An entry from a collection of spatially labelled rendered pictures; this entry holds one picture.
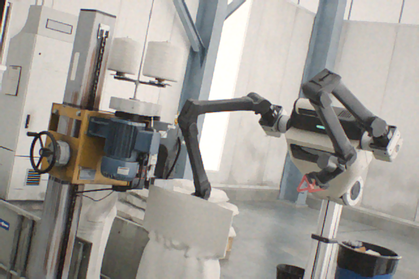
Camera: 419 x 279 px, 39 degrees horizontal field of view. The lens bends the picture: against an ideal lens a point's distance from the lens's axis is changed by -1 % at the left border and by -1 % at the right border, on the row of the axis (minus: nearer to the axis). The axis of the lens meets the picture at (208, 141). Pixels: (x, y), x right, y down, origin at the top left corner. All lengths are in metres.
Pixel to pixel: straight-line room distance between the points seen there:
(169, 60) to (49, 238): 0.92
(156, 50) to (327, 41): 9.01
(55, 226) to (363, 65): 9.17
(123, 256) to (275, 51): 7.56
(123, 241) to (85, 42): 1.30
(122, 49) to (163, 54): 0.27
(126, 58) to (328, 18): 9.00
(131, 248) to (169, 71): 1.22
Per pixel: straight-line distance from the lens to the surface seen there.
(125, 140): 2.45
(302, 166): 2.87
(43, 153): 2.53
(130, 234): 3.39
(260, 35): 10.18
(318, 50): 11.49
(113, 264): 3.50
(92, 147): 2.58
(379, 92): 11.06
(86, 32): 2.61
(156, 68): 2.54
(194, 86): 8.79
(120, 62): 2.74
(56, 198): 2.63
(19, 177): 6.57
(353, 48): 11.44
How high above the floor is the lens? 1.44
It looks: 3 degrees down
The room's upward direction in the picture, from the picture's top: 11 degrees clockwise
